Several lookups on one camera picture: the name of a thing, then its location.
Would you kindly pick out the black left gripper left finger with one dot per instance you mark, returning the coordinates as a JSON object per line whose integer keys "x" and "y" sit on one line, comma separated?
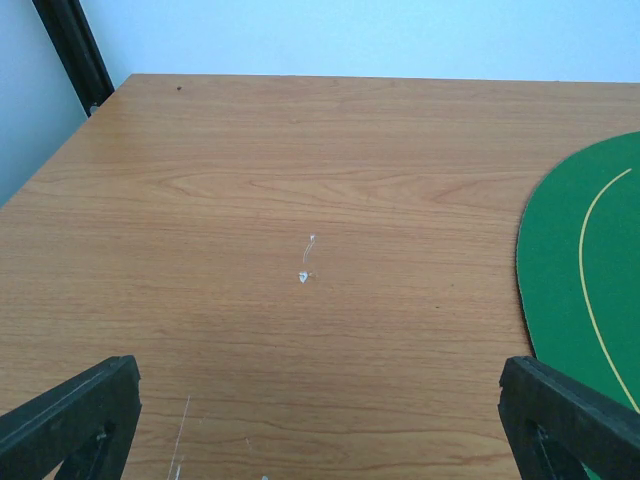
{"x": 81, "y": 429}

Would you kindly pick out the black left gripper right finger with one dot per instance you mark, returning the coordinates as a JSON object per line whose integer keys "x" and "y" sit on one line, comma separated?
{"x": 558, "y": 428}

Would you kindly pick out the green round poker mat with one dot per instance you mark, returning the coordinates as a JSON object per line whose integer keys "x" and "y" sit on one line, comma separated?
{"x": 577, "y": 262}

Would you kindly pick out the black frame post left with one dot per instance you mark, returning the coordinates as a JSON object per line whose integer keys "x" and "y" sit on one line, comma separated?
{"x": 73, "y": 40}

